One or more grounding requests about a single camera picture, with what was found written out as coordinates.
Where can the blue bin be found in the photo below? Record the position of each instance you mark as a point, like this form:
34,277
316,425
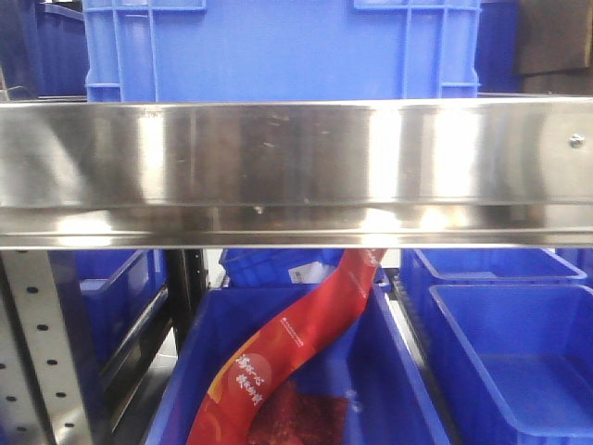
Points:
369,365
421,268
265,267
515,362
117,285

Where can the stainless steel shelf rail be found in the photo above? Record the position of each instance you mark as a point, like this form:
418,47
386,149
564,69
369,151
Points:
489,171

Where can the blue bin right lower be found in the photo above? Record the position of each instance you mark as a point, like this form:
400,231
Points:
515,362

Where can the perforated steel shelf post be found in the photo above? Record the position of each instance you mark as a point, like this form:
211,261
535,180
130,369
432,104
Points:
55,395

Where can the blue bin right rear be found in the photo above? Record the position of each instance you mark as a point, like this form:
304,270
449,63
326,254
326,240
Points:
421,268

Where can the blue bin centre rear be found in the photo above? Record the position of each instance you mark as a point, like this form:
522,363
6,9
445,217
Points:
265,267

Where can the large blue crate on shelf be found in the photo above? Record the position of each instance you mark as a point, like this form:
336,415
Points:
222,51

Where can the red snack package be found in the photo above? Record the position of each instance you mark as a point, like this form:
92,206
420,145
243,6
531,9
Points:
281,346

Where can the blue bin centre lower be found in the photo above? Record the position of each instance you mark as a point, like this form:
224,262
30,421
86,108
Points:
369,365

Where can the blue bin left lower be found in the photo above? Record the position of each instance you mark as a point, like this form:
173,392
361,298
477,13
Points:
117,285

